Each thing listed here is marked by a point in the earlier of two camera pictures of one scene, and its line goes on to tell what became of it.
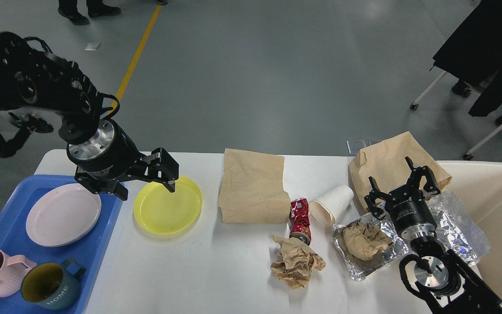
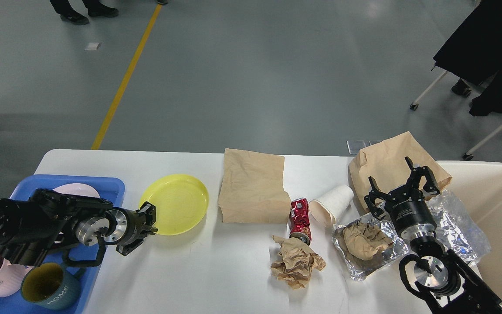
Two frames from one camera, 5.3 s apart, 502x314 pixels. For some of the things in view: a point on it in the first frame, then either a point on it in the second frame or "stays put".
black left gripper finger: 161,168 -> 150,211
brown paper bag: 252,188 stays put
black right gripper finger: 374,194 stays put
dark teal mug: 51,286 stays put
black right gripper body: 411,213 stays put
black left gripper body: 109,156 -> 123,226
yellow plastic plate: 157,209 stays put
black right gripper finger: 431,186 stays put
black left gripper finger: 120,191 -> 125,249
